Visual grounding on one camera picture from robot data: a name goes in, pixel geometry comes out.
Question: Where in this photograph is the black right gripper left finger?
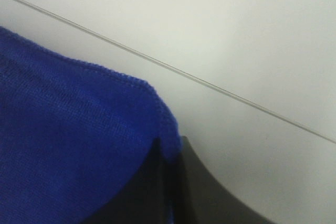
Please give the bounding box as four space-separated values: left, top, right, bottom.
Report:
83 140 173 223

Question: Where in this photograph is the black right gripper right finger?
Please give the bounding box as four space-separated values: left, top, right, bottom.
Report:
171 136 270 223

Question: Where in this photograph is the blue microfibre towel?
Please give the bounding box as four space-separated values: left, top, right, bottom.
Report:
1 28 181 223

